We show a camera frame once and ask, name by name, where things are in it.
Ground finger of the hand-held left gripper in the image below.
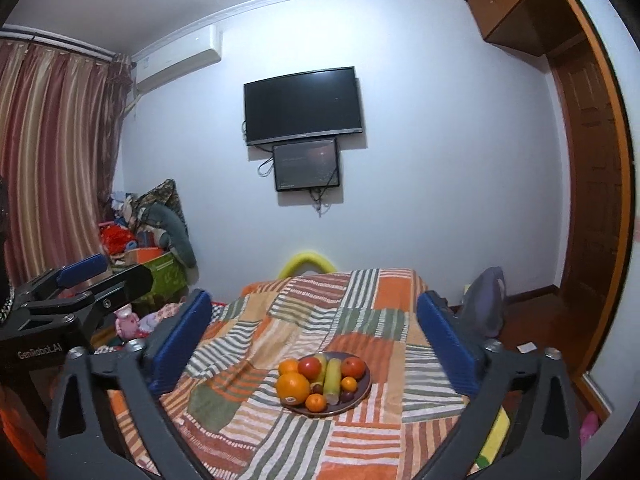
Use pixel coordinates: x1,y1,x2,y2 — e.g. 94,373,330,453
75,262,154,326
22,254,110,298

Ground dark floral cushion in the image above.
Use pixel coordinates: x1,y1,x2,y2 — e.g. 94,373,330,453
131,178,189,241

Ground grey plush toy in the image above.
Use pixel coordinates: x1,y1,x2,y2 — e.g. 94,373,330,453
149,203,198,267

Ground striped patchwork blanket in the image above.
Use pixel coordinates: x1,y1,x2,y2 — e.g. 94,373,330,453
107,268,511,480

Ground large orange with sticker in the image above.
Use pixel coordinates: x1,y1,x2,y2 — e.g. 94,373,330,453
275,372,312,406

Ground dark purple plate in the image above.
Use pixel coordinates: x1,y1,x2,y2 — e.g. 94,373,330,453
280,352,373,417

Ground green cardboard box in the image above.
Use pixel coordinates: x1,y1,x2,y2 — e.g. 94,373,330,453
111,251,189,311

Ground striped red curtain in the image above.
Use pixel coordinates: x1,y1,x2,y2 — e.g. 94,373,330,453
0,35,133,288

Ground wooden framed sliding wardrobe door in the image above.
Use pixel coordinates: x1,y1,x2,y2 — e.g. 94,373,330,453
557,0,640,413

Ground white air conditioner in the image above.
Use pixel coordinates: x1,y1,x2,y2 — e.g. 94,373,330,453
130,24,223,95

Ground red apple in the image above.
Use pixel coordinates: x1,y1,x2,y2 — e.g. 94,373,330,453
340,356,367,380
297,357,324,382

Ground black screen cable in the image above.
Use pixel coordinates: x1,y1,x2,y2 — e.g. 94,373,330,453
308,187,335,218

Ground yellow foam tube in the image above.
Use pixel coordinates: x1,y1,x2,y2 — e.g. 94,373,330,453
276,252,337,280

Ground yellow corn cob piece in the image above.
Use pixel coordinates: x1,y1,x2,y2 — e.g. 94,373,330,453
323,358,343,406

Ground pink toy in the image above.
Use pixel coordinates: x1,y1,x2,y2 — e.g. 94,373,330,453
113,306,142,339

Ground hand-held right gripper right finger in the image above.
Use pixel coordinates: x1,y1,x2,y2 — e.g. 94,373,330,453
416,290,583,480

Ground brown wooden overhead cabinet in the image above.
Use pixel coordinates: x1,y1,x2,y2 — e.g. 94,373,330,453
464,0,568,59

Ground black wall television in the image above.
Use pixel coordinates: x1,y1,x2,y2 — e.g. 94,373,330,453
243,66,364,147

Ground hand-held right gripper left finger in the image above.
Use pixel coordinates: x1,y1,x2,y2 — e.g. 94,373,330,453
46,288,214,480

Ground red bag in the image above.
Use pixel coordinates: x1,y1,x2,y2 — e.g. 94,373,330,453
98,221,135,257

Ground brown wooden door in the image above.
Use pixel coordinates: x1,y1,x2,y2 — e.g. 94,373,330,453
546,37,627,307

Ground pink slipper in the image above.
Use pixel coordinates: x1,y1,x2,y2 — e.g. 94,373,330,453
579,411,599,445

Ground small black wall screen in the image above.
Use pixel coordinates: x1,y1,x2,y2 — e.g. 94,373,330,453
272,138,341,192

